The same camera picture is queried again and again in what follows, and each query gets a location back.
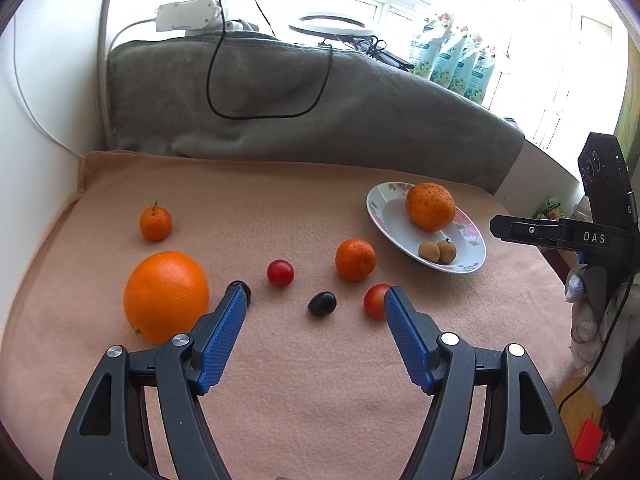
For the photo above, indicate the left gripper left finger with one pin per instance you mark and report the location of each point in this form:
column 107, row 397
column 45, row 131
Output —
column 109, row 435

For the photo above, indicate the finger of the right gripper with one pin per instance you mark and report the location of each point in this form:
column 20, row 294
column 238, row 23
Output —
column 523, row 231

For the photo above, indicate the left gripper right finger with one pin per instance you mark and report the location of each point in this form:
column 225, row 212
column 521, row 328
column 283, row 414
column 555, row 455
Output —
column 500, row 391

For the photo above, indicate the brown longan fruit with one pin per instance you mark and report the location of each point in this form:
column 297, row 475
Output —
column 447, row 251
column 429, row 251

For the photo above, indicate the large bright orange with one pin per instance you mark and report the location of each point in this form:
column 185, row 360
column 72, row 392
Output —
column 165, row 295

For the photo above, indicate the cherry tomato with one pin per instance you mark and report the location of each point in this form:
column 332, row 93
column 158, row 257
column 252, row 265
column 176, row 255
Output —
column 373, row 302
column 280, row 273

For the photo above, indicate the medium tangerine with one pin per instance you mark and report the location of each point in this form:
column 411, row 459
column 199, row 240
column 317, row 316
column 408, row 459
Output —
column 355, row 260

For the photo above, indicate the small tangerine with stem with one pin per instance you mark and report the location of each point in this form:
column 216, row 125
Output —
column 155, row 223

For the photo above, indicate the right hand white glove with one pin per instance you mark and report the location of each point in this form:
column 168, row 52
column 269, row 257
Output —
column 587, row 336

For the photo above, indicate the green snack bag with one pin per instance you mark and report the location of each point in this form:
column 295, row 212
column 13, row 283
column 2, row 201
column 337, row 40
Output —
column 551, row 209

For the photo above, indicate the speckled dark orange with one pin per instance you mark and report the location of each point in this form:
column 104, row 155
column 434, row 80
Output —
column 430, row 206

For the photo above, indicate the floral white plate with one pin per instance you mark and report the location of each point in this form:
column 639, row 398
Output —
column 385, row 204

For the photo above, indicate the grey cushion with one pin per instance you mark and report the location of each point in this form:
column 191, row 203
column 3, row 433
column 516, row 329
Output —
column 246, row 96

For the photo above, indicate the ring light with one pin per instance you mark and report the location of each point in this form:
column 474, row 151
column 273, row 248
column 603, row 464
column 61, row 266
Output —
column 330, row 27

